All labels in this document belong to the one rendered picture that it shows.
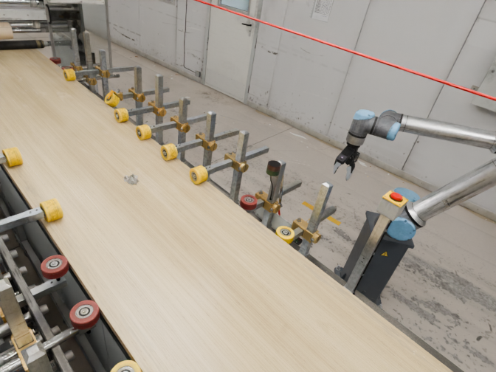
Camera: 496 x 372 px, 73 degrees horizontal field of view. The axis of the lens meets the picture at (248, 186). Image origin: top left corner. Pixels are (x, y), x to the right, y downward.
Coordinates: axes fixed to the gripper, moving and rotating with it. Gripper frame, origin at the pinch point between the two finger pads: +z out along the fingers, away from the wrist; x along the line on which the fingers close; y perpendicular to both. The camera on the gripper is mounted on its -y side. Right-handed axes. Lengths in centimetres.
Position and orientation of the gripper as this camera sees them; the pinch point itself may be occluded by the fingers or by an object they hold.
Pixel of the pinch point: (339, 176)
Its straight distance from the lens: 187.8
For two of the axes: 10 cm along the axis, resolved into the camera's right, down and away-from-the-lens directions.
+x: -7.5, -4.7, 4.7
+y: 6.4, -3.6, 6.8
